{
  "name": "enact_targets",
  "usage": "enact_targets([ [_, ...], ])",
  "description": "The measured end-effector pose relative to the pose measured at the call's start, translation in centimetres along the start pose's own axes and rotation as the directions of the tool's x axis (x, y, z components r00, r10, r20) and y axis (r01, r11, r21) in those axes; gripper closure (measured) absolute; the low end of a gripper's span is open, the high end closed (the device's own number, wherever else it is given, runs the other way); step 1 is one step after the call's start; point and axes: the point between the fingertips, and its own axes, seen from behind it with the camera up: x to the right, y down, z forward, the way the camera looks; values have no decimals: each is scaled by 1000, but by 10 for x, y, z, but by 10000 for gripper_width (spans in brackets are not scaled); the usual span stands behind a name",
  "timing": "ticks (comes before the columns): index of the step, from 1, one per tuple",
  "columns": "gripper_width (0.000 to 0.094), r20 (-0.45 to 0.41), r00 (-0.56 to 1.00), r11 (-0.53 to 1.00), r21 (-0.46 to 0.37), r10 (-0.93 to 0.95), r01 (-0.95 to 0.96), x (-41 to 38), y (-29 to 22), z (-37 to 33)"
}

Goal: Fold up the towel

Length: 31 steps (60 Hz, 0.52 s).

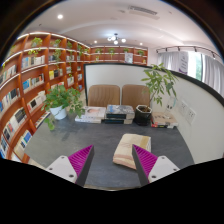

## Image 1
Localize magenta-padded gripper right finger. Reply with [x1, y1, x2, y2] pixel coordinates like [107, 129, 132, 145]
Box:
[131, 143, 182, 187]

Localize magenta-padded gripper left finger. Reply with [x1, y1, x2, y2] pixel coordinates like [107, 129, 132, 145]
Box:
[45, 144, 95, 187]

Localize cream and yellow striped towel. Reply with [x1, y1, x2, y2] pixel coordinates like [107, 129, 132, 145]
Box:
[112, 133, 152, 170]

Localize small stack of books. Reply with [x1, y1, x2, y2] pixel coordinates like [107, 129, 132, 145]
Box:
[150, 111, 179, 129]

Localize flat white book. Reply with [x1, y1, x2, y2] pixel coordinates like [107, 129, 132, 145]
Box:
[74, 114, 104, 124]

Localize tall plant in black pot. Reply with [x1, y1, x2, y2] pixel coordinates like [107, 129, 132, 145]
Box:
[134, 63, 179, 127]

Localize leafy plant in white pot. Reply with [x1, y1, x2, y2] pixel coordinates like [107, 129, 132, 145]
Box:
[41, 83, 86, 131]

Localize thin dark book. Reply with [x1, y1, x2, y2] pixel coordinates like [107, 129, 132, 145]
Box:
[103, 117, 134, 125]

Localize white standing sign card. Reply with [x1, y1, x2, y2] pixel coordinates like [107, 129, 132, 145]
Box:
[165, 96, 178, 113]

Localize thick dark cover book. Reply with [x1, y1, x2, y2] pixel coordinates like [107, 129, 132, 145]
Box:
[105, 104, 136, 120]

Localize orange wooden bookshelf unit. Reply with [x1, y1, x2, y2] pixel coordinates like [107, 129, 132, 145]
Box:
[0, 31, 149, 164]

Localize white window curtains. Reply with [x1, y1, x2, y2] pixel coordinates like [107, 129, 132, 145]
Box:
[165, 50, 224, 95]

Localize cluster ceiling lamp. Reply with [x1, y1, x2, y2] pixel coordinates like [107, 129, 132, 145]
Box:
[106, 32, 128, 45]

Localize recessed ceiling lights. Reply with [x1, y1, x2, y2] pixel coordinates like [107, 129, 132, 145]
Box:
[56, 13, 145, 46]

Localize white wall socket panel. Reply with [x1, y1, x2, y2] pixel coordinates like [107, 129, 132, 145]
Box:
[185, 108, 197, 124]
[179, 101, 189, 116]

